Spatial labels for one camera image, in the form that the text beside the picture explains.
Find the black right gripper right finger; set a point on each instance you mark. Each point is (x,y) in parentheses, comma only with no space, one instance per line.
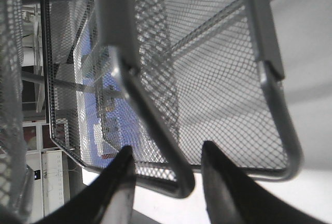
(231,196)

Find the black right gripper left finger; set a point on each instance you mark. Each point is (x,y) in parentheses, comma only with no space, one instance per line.
(108,199)

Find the mesh rack tray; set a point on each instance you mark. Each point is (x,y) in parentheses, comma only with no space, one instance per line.
(59,38)
(16,176)

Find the blue plastic tray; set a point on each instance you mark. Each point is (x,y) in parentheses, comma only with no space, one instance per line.
(105,120)

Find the silver wire rack frame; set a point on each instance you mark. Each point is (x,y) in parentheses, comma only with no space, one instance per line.
(202,70)

